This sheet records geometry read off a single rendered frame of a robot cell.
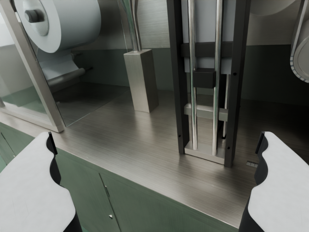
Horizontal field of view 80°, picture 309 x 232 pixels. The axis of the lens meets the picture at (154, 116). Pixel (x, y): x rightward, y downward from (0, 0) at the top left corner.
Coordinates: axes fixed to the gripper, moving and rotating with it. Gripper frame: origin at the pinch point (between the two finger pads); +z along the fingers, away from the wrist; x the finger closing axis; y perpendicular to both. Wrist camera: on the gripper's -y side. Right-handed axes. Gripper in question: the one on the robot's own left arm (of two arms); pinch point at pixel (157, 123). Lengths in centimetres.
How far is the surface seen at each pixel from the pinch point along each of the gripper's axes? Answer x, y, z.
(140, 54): -5, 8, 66
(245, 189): 22.8, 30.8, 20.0
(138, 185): -3.9, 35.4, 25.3
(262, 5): 25.3, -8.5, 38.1
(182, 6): 6.8, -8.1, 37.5
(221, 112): 17.7, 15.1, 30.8
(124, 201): -10, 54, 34
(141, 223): -4, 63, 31
